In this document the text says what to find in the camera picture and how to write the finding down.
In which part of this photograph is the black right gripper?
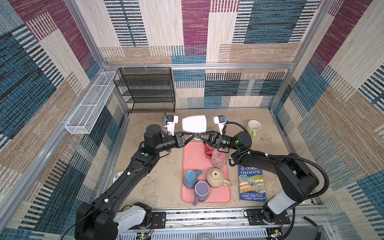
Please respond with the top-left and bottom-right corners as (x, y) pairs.
(197, 130), (239, 151)

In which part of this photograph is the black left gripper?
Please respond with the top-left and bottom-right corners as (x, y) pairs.
(154, 133), (195, 155)

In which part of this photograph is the white ceramic mug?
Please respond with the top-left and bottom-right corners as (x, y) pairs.
(182, 115), (207, 134)

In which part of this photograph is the red ceramic mug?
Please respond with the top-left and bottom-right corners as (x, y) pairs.
(204, 144), (214, 159)

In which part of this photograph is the light green ceramic mug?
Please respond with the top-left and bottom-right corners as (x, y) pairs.
(247, 120), (262, 138)

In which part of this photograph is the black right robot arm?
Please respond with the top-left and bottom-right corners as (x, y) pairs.
(197, 131), (319, 224)

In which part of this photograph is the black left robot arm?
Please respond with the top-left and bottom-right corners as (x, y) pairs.
(74, 124), (195, 240)

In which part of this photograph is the pink patterned glass mug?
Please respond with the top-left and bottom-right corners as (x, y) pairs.
(211, 149), (228, 169)

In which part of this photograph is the blue ceramic mug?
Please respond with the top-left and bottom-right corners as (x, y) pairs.
(183, 171), (203, 190)

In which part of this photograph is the beige speckled ceramic mug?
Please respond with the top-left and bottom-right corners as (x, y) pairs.
(206, 168), (231, 188)

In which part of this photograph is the purple ceramic mug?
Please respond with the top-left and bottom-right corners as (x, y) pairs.
(193, 181), (210, 206)

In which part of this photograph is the pink plastic tray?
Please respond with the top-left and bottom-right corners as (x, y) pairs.
(180, 141), (232, 204)

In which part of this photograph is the blue treehouse paperback book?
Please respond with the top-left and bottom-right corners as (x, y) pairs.
(238, 166), (267, 203)

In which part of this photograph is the black wire shelf rack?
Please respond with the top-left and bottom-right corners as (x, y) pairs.
(115, 67), (176, 114)

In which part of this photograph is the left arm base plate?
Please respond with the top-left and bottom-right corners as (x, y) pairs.
(144, 212), (167, 231)

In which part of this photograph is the aluminium front rail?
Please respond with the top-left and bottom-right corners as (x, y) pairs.
(76, 206), (334, 240)

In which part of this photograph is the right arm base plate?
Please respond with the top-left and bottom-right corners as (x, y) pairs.
(243, 209), (291, 226)

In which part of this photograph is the white wire mesh basket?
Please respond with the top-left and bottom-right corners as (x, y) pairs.
(65, 72), (117, 135)

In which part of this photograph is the black corrugated cable conduit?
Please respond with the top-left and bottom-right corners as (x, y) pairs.
(227, 120), (330, 200)

